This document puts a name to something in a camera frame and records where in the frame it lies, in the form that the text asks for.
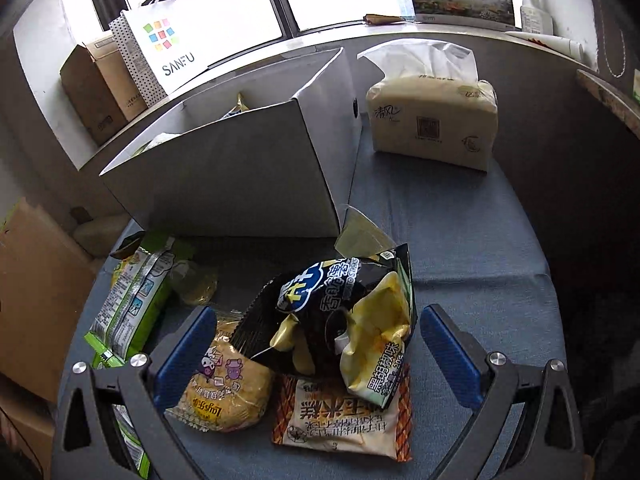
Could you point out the small clear yellow packet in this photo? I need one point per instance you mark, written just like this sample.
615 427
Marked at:
197 285

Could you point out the window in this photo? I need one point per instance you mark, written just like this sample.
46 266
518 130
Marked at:
225 0

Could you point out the yellow round bread packet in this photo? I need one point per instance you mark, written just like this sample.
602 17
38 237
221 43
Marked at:
230 390

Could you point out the white cardboard box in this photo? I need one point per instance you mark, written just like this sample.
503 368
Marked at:
225 175

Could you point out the white bottle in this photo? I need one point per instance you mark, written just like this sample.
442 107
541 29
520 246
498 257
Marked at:
535 15

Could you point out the cream corn cake packet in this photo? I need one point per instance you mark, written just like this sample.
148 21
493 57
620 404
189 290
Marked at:
340 425

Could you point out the black potato chips bag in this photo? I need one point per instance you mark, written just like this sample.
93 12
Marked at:
310 290

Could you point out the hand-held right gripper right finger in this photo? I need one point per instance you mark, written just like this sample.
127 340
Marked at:
450 350

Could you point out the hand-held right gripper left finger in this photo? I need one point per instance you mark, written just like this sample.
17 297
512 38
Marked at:
182 355

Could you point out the small tan cardboard box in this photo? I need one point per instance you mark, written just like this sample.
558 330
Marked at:
100 235

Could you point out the large brown cardboard box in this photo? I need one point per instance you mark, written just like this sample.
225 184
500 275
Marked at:
40 285

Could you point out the olive foil snack packet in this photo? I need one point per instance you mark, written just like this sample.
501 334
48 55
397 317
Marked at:
360 235

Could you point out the yellow snack packet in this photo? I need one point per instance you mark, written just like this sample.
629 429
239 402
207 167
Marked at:
241 106

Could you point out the green white card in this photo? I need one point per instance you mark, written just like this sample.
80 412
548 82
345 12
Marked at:
635 95

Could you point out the white tube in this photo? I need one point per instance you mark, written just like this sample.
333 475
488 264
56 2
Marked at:
545 40

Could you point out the white paper shopping bag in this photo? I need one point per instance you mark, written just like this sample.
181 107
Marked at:
165 45

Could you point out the brown paper packet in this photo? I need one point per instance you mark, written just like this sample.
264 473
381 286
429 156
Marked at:
382 19

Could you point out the beige tissue pack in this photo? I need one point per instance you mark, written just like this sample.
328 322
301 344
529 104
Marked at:
430 125

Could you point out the light green snack packet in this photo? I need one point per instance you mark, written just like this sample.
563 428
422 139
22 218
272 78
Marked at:
152 142

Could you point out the marble shelf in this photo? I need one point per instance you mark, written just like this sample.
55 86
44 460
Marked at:
610 100

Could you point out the blue tablecloth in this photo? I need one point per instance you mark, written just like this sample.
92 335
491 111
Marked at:
450 240

